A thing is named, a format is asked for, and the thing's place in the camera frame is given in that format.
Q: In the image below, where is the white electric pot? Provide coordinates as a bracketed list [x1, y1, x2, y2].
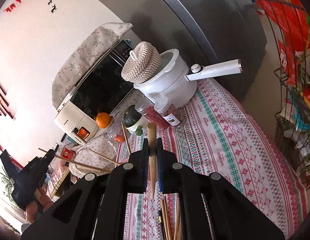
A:
[134, 49, 242, 108]

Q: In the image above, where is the green squash in bowl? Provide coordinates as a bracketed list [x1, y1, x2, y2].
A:
[123, 105, 148, 136]

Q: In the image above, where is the black wire rack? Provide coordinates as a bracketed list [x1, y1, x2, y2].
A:
[252, 0, 310, 189]

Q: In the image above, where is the glass jar with tomatoes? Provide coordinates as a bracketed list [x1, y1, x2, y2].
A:
[105, 116, 126, 144]

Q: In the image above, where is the black microwave oven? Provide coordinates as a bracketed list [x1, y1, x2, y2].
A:
[57, 40, 133, 119]

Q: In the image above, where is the cream air fryer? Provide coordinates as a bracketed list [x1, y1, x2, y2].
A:
[54, 101, 99, 146]

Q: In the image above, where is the patterned red green tablecloth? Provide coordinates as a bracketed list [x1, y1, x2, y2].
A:
[123, 79, 308, 239]

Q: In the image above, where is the floral cloth on table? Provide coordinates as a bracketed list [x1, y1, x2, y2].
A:
[69, 134, 120, 178]

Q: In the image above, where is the grey refrigerator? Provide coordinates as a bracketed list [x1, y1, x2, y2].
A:
[72, 0, 268, 103]

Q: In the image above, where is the woven rattan lid basket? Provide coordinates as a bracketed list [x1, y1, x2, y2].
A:
[121, 41, 161, 83]

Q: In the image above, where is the red labelled jar short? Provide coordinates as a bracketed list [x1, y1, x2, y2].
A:
[154, 96, 184, 127]

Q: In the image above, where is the person left hand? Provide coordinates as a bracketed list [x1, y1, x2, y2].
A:
[25, 188, 54, 223]

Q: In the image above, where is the red goji jar tall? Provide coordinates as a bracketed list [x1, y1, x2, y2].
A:
[135, 97, 169, 130]

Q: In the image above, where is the orange fruit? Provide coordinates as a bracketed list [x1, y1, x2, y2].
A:
[95, 112, 111, 128]

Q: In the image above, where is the floral cloth microwave cover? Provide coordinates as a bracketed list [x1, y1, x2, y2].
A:
[52, 22, 133, 108]

